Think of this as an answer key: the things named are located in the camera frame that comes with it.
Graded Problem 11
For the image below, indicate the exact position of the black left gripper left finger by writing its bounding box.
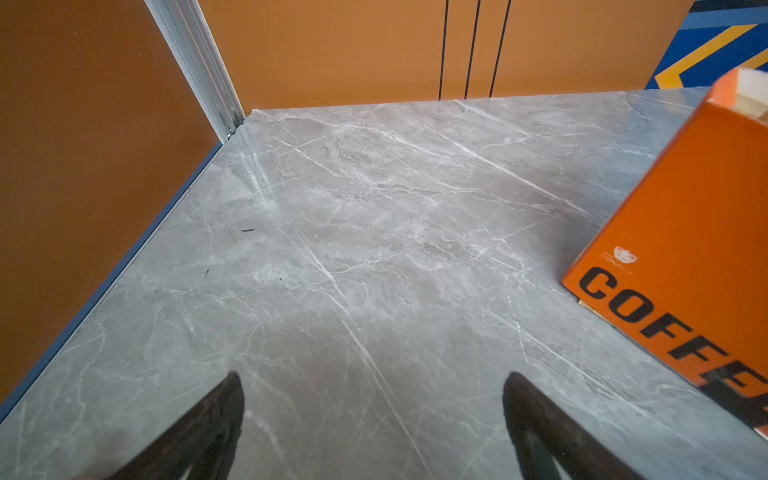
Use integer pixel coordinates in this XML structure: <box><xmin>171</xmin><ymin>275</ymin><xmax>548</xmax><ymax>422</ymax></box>
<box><xmin>110</xmin><ymin>371</ymin><xmax>245</xmax><ymax>480</ymax></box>

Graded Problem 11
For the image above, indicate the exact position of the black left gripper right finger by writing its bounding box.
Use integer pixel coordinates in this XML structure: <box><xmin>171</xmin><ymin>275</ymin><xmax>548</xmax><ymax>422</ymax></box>
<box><xmin>502</xmin><ymin>372</ymin><xmax>642</xmax><ymax>479</ymax></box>

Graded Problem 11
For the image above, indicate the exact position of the aluminium left corner post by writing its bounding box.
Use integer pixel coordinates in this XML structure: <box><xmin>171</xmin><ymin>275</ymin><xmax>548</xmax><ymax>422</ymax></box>
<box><xmin>145</xmin><ymin>0</ymin><xmax>246</xmax><ymax>144</ymax></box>

